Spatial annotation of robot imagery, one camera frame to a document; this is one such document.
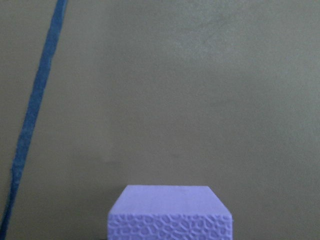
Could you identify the purple foam block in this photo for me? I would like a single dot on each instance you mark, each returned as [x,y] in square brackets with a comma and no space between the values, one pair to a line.
[169,212]

